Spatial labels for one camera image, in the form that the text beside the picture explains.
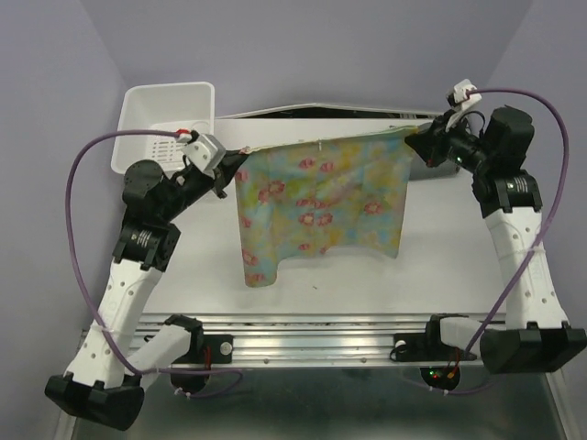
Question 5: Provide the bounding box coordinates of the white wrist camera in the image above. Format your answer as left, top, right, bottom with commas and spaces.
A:
178, 131, 226, 177
446, 79, 482, 131

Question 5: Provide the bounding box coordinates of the folded grey skirt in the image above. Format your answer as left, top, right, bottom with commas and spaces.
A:
409, 154, 460, 182

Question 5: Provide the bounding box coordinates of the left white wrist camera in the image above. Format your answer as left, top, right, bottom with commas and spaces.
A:
178, 131, 226, 177

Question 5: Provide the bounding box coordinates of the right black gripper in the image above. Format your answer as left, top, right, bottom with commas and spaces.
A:
408, 109, 494, 175

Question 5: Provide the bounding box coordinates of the aluminium front rail frame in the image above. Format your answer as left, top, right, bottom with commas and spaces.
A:
54, 114, 570, 440

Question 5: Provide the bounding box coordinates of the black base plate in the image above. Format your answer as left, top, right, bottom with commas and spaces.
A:
172, 334, 234, 367
390, 333, 478, 362

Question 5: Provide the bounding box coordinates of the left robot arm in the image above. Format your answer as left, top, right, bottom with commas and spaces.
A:
45, 151, 246, 431

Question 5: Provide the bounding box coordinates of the floral pastel skirt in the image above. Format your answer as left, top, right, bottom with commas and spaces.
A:
235, 126, 417, 288

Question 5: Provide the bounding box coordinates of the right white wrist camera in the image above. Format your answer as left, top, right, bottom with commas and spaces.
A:
446, 79, 482, 131

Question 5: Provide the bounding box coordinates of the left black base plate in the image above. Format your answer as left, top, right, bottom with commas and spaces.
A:
172, 334, 234, 367

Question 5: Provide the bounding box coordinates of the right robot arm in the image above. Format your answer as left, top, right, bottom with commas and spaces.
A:
405, 106, 586, 374

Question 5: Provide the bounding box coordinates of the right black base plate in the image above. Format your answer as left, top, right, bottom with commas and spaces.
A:
390, 333, 478, 362

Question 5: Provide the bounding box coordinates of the white plastic basket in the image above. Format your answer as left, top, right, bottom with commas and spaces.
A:
111, 82, 216, 174

